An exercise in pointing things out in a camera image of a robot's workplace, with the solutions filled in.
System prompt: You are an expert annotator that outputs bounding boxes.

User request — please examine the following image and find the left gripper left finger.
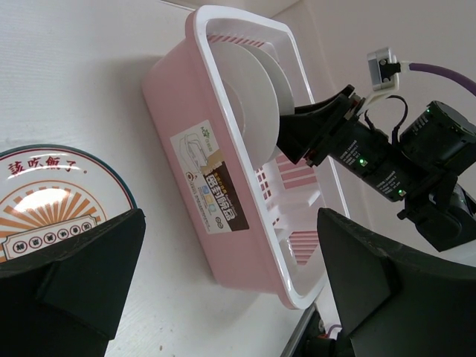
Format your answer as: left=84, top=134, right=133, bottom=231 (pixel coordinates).
left=1, top=208, right=146, bottom=356

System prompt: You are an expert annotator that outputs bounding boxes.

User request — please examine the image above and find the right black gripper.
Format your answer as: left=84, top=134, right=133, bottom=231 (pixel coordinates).
left=277, top=85, right=415, bottom=202

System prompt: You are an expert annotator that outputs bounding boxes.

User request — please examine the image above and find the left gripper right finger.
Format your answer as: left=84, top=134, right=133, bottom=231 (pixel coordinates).
left=317, top=208, right=475, bottom=356

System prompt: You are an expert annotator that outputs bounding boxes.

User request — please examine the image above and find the plate with green red rim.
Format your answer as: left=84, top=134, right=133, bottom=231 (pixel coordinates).
left=242, top=45, right=295, bottom=115

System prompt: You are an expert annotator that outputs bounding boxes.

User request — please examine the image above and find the plate with cloud outline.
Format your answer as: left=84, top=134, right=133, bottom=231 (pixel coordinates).
left=210, top=42, right=279, bottom=169

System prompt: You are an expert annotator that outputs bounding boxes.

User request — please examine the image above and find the pink white dish rack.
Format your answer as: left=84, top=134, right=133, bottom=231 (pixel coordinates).
left=142, top=5, right=348, bottom=309

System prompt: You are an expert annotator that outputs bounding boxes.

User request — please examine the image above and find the orange sunburst plate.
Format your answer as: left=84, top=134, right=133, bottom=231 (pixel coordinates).
left=1, top=144, right=137, bottom=262

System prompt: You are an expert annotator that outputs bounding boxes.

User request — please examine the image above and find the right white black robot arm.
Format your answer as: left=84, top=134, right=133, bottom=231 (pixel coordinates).
left=277, top=86, right=475, bottom=251

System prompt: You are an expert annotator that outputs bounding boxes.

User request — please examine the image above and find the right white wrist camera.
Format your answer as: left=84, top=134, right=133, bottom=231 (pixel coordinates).
left=367, top=47, right=402, bottom=91

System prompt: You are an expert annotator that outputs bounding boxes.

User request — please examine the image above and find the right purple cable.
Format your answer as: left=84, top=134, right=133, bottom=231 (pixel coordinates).
left=393, top=61, right=476, bottom=96

